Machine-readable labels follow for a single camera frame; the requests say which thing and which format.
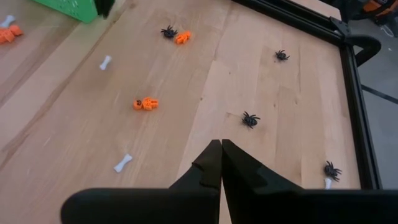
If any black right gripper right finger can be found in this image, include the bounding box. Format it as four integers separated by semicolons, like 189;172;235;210
221;138;398;224

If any orange toy skeleton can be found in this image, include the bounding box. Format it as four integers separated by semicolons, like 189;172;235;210
0;24;24;44
174;30;192;45
133;96;160;111

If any green plastic basket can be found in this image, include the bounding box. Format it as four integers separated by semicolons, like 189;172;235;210
30;0;100;24

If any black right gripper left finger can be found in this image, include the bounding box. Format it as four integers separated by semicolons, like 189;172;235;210
60;139;223;224

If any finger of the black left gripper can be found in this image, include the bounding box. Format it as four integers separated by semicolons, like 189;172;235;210
94;0;116;19

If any black curved frame handle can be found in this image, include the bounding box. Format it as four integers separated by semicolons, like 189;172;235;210
345;34;382;68

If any black toy spider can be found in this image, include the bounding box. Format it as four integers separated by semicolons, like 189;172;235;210
274;49;290;62
160;25;179;40
241;111;261;129
323;160;343;183

